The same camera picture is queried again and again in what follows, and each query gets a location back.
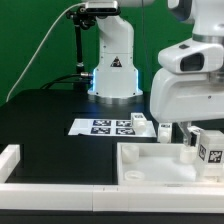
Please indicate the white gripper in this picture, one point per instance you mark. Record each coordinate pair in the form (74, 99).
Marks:
(181, 98)

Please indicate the white square tabletop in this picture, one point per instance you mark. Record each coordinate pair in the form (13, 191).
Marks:
(154, 164)

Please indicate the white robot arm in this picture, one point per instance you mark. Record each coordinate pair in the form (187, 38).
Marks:
(115, 77)

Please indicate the white marker sheet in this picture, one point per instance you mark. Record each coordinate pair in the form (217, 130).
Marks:
(109, 127)

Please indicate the white U-shaped fence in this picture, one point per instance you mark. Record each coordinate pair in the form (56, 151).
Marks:
(96, 198)

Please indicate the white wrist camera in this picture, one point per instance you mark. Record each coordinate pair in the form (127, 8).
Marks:
(191, 56)

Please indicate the black camera stand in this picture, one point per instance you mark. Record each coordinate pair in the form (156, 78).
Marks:
(81, 21)

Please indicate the grey camera on stand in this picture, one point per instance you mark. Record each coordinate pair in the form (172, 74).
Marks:
(102, 7)

